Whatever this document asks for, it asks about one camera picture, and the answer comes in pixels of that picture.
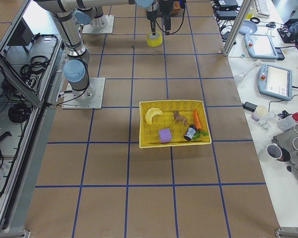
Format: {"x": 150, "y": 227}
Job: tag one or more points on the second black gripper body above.
{"x": 150, "y": 14}

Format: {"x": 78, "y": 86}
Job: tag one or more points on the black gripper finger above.
{"x": 167, "y": 24}
{"x": 152, "y": 27}

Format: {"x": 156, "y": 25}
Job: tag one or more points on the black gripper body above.
{"x": 165, "y": 7}

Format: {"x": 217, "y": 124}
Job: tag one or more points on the yellow tape roll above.
{"x": 154, "y": 40}

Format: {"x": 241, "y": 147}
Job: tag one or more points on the brown wicker basket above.
{"x": 177, "y": 6}

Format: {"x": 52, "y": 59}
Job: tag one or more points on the blue plate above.
{"x": 248, "y": 27}

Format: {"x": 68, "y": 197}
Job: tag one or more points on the yellow toy banana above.
{"x": 151, "y": 113}

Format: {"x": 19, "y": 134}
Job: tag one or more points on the far teach pendant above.
{"x": 260, "y": 46}

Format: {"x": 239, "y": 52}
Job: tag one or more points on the teach pendant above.
{"x": 260, "y": 46}
{"x": 275, "y": 81}

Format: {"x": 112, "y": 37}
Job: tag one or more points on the brown toy animal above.
{"x": 179, "y": 118}

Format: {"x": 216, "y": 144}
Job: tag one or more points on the yellow woven basket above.
{"x": 148, "y": 134}

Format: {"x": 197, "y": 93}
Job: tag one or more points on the black scissors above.
{"x": 267, "y": 24}

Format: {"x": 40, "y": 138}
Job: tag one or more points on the orange toy carrot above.
{"x": 196, "y": 119}

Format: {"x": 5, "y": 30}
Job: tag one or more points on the purple cube block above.
{"x": 165, "y": 135}

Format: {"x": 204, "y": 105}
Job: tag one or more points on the dark blue small bottle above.
{"x": 191, "y": 131}

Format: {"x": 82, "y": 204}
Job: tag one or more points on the black power adapter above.
{"x": 249, "y": 106}

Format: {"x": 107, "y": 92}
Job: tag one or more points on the near teach pendant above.
{"x": 275, "y": 81}

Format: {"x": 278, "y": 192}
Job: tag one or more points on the red cap clear bottle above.
{"x": 288, "y": 122}

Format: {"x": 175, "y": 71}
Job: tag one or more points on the aluminium frame post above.
{"x": 245, "y": 7}

